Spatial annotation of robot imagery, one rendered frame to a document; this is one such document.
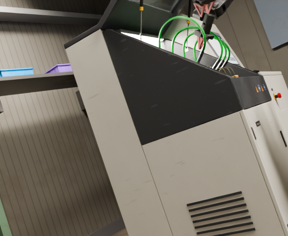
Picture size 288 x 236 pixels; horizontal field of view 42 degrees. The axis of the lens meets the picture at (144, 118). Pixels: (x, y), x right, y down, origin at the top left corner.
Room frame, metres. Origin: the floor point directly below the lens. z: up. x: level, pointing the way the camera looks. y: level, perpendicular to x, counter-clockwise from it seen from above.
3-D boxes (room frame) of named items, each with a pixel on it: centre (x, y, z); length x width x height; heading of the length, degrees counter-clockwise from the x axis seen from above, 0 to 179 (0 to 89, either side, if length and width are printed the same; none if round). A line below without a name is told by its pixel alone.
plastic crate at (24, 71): (3.16, 0.95, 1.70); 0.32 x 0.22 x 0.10; 142
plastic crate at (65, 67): (3.63, 0.58, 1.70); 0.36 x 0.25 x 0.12; 142
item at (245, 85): (2.05, -0.60, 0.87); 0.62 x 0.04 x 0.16; 150
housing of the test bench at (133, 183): (2.70, -0.16, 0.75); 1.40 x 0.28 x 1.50; 150
